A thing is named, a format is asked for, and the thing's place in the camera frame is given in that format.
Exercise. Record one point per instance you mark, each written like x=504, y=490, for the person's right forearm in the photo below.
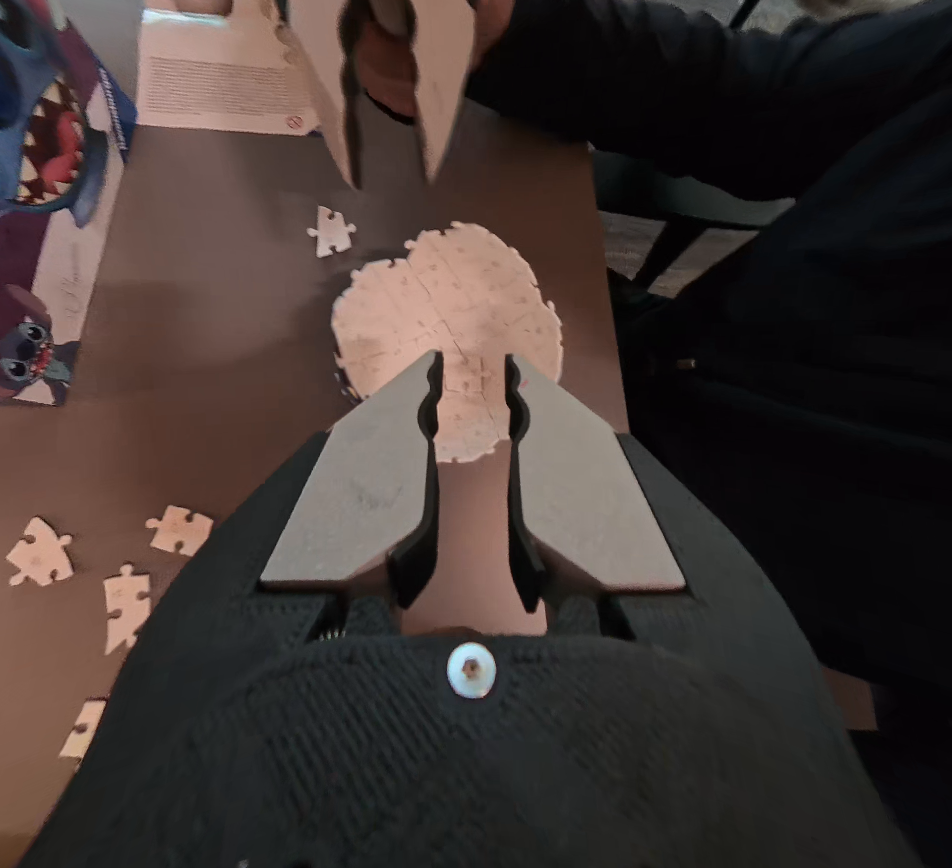
x=669, y=79

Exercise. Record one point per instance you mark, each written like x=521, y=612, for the person's right hand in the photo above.
x=387, y=76

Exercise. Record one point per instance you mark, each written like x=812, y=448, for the puzzle pieces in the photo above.
x=37, y=554

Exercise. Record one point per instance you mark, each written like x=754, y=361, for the curved white puzzle piece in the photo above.
x=329, y=232

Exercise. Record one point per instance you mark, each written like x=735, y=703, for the printed puzzle box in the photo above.
x=52, y=176

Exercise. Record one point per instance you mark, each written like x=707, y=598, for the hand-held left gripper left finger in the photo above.
x=357, y=496

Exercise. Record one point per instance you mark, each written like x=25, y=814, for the person's dark clothed body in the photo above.
x=818, y=436

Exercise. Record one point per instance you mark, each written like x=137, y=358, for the partly built puzzle ball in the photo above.
x=446, y=302

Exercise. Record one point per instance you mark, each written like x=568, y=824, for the grey chair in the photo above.
x=699, y=198

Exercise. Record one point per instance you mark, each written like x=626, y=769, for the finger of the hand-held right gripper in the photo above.
x=442, y=27
x=316, y=27

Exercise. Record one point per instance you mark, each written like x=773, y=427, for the white instruction leaflet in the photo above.
x=216, y=79

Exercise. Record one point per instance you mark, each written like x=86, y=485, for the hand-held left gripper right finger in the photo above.
x=591, y=511

